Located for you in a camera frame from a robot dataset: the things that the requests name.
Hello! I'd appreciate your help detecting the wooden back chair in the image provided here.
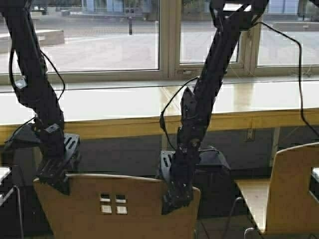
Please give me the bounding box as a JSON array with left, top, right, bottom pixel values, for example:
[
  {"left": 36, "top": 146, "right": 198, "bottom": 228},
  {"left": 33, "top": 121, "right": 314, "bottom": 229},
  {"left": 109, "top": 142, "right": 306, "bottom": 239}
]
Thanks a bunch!
[
  {"left": 33, "top": 174, "right": 201, "bottom": 239},
  {"left": 235, "top": 142, "right": 319, "bottom": 239}
]

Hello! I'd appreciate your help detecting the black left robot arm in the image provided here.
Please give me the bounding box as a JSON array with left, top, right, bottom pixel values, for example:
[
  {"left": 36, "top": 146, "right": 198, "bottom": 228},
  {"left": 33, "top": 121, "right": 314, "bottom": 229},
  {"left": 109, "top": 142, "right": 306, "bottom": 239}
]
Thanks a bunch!
[{"left": 0, "top": 0, "right": 80, "bottom": 195}]

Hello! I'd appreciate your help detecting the base platform edge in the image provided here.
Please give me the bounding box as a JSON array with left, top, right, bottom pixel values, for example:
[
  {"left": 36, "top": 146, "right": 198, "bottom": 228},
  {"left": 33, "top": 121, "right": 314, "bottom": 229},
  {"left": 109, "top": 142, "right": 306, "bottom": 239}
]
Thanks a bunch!
[
  {"left": 0, "top": 167, "right": 14, "bottom": 206},
  {"left": 312, "top": 167, "right": 319, "bottom": 183}
]

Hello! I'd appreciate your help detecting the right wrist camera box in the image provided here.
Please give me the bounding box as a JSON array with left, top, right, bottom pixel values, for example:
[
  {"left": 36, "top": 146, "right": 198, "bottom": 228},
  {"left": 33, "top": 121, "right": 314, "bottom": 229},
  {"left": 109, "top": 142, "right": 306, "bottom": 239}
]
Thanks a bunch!
[{"left": 195, "top": 146, "right": 231, "bottom": 177}]

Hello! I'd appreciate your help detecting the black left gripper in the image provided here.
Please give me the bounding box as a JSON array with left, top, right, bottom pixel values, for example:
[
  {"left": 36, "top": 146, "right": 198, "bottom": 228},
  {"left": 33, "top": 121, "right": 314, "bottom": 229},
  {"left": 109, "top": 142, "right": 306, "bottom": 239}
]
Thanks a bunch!
[{"left": 37, "top": 124, "right": 80, "bottom": 195}]

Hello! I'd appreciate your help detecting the left base platform edge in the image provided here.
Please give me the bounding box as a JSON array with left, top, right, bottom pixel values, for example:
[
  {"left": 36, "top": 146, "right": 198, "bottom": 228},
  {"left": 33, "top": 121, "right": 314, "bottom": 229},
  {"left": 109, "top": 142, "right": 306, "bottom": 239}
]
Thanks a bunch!
[{"left": 0, "top": 167, "right": 14, "bottom": 206}]

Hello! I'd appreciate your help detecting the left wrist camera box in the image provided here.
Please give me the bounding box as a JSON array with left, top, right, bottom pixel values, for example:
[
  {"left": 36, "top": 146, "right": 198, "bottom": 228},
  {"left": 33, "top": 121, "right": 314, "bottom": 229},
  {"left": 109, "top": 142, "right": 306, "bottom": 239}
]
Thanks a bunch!
[{"left": 4, "top": 123, "right": 41, "bottom": 151}]

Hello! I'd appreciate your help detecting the long wooden counter table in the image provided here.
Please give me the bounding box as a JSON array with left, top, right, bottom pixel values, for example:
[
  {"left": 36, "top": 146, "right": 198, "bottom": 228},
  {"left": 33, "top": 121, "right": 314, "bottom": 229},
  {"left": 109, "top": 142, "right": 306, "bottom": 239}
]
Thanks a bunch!
[{"left": 0, "top": 79, "right": 319, "bottom": 172}]

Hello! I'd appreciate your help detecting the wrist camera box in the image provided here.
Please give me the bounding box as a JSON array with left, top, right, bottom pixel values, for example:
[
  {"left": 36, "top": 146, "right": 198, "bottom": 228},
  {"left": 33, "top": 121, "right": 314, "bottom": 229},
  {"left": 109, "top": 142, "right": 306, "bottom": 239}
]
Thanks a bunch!
[
  {"left": 4, "top": 123, "right": 41, "bottom": 151},
  {"left": 195, "top": 146, "right": 231, "bottom": 177}
]

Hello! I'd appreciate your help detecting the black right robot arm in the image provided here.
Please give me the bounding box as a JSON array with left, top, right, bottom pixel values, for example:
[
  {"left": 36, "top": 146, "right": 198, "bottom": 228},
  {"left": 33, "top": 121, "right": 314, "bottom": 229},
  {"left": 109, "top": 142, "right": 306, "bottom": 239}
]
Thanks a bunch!
[{"left": 157, "top": 0, "right": 269, "bottom": 215}]

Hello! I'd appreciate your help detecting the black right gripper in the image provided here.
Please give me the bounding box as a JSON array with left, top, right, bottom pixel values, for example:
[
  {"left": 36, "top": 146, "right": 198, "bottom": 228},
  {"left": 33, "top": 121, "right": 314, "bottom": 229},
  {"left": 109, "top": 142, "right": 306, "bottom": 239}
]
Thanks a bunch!
[{"left": 159, "top": 148, "right": 200, "bottom": 215}]

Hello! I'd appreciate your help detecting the right base platform edge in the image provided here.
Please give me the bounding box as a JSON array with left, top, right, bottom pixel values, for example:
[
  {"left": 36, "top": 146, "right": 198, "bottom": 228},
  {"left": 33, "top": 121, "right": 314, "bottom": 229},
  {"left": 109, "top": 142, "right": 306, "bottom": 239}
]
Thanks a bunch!
[{"left": 312, "top": 167, "right": 319, "bottom": 183}]

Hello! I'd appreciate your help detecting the white window frame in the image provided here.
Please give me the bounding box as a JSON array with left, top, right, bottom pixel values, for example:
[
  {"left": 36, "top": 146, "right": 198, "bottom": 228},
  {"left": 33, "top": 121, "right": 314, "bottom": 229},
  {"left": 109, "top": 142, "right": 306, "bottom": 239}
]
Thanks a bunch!
[{"left": 0, "top": 0, "right": 319, "bottom": 84}]

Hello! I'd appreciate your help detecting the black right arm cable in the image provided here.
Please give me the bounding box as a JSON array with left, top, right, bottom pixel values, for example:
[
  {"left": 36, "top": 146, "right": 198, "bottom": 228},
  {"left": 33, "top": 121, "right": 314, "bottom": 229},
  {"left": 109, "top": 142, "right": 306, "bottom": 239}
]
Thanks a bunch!
[{"left": 159, "top": 21, "right": 319, "bottom": 155}]

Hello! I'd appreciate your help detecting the concrete bench outside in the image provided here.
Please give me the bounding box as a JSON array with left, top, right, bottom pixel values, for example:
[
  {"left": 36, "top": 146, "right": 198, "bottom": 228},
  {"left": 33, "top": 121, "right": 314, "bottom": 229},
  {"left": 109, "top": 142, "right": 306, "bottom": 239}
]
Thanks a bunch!
[{"left": 0, "top": 29, "right": 65, "bottom": 53}]

